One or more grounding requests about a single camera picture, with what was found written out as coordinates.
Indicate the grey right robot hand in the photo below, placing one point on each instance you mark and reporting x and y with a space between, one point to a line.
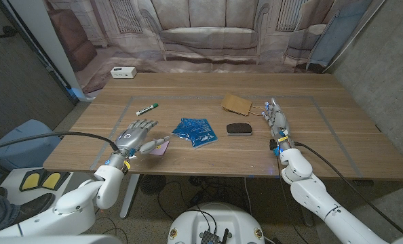
279 122

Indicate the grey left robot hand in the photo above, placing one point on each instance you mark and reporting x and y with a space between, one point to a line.
132 137

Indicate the purple sticker sheet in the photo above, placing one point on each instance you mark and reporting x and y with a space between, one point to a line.
162 149

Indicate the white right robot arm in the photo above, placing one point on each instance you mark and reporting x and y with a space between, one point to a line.
311 194

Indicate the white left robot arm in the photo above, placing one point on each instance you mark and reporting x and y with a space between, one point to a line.
82 203

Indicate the white marker with green cap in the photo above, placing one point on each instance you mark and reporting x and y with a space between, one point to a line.
147 109

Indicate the brown paper bag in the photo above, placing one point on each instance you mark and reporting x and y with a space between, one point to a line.
236 103

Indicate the blue gel bag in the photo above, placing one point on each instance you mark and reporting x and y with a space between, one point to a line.
195 131

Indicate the black whiteboard eraser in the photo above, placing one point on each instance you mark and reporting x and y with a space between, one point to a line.
239 128

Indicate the black round fan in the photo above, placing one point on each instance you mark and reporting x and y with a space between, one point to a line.
153 184

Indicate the white table leg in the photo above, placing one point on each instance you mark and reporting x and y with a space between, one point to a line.
129 200

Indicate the white power box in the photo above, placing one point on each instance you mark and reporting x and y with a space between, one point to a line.
123 72

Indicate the yellow foot pedal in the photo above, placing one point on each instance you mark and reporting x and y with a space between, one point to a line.
31 181
52 180

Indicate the blue padded chair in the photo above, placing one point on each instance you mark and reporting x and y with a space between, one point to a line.
21 149

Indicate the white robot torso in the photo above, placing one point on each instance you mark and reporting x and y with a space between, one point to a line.
218 218

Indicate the printed sofa backdrop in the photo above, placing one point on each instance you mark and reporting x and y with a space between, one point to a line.
208 34

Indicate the person's black shoe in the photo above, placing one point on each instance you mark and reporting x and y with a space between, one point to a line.
32 208

